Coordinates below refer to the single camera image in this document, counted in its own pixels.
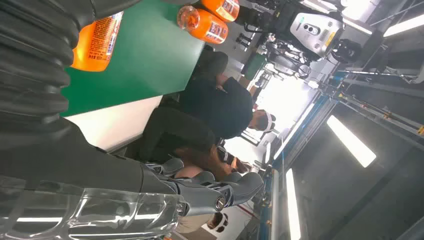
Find grey laptop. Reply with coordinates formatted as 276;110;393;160
139;106;217;164

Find green table mat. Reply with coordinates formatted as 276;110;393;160
60;0;206;117

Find person with white headset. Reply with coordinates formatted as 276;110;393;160
174;211;230;235

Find person in black top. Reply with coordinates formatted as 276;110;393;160
178;74;277;142

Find white ceiling light panel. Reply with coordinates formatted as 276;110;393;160
285;168;302;240
326;114;378;169
383;13;424;38

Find blue metal gantry beam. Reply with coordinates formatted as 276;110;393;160
258;76;345;240

